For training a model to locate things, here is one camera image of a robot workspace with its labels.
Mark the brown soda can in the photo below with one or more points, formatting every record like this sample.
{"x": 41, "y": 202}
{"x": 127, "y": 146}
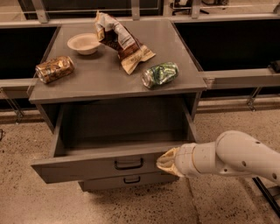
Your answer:
{"x": 54, "y": 69}

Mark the crumpled chip bag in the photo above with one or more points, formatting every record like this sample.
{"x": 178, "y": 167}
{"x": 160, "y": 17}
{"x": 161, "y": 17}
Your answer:
{"x": 112, "y": 33}

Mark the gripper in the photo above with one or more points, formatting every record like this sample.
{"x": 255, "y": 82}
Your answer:
{"x": 184, "y": 159}

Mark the grey drawer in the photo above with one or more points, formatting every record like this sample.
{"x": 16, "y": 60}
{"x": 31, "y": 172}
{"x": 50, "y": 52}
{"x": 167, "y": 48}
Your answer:
{"x": 117, "y": 182}
{"x": 90, "y": 137}

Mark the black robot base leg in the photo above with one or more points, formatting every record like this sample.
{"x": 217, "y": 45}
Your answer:
{"x": 271, "y": 194}

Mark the grey lower drawer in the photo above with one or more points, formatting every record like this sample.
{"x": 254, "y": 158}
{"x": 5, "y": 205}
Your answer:
{"x": 117, "y": 182}

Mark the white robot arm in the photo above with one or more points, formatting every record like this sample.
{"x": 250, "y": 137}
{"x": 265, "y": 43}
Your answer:
{"x": 233, "y": 153}

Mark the black lower drawer handle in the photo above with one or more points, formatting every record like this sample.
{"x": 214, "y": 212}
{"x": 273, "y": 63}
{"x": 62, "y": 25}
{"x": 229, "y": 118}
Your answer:
{"x": 131, "y": 180}

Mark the green soda can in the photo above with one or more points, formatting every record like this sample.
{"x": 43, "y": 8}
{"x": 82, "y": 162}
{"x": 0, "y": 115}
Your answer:
{"x": 160, "y": 74}

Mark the grey top drawer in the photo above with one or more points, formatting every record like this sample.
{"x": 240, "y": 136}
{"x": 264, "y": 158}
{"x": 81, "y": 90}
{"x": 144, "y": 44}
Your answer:
{"x": 90, "y": 137}

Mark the black top drawer handle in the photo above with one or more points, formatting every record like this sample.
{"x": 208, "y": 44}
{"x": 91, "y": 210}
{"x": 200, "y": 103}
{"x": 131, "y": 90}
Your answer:
{"x": 131, "y": 164}

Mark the grey drawer cabinet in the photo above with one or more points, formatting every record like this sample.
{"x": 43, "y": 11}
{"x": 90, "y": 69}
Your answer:
{"x": 101, "y": 76}

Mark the white paper bowl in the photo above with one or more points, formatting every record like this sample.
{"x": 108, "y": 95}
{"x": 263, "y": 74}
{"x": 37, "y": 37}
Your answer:
{"x": 84, "y": 44}

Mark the black drawer handle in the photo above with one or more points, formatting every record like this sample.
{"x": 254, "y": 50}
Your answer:
{"x": 131, "y": 164}
{"x": 131, "y": 180}

